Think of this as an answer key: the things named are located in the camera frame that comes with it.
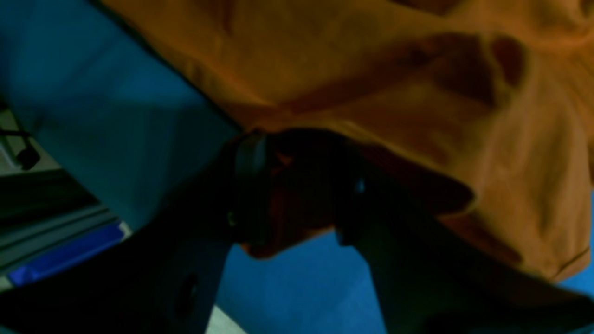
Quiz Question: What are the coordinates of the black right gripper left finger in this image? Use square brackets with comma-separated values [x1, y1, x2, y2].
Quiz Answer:
[1, 132, 270, 334]

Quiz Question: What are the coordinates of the blue-grey table cloth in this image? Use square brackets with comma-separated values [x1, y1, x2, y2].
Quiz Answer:
[1, 0, 573, 334]

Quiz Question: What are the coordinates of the orange t-shirt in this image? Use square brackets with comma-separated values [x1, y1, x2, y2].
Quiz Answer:
[102, 0, 593, 282]

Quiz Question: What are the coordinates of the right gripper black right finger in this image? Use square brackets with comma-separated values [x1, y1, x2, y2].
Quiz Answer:
[334, 140, 593, 334]

